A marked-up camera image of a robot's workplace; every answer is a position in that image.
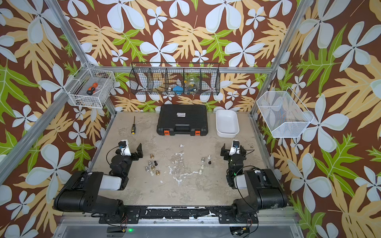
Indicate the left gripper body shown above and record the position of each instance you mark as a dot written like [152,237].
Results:
[134,153]

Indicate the white storage box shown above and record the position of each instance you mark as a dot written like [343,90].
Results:
[227,124]

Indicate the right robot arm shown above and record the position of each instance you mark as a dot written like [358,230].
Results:
[259,189]

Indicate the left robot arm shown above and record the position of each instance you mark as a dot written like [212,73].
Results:
[80,193]

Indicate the yellow black screwdriver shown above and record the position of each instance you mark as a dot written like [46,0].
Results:
[133,130]

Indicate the black tool case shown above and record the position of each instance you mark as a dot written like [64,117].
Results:
[182,119]

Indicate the white mesh basket right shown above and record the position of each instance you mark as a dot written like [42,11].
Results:
[284,113]

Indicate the clear bottle in basket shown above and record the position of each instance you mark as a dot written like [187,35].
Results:
[191,86]

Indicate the blue object in basket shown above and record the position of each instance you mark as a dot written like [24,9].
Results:
[178,90]

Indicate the orange black tool in basket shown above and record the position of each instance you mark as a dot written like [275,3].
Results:
[92,89]

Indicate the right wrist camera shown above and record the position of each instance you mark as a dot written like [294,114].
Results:
[235,148]

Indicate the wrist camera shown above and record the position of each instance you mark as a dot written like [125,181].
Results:
[235,148]
[124,147]

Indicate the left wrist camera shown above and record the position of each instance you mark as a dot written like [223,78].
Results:
[124,147]

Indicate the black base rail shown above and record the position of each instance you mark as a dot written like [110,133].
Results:
[175,214]

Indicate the white wire basket left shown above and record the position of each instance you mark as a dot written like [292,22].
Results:
[83,79]

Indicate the black wire basket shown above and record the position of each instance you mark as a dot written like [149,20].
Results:
[161,78]

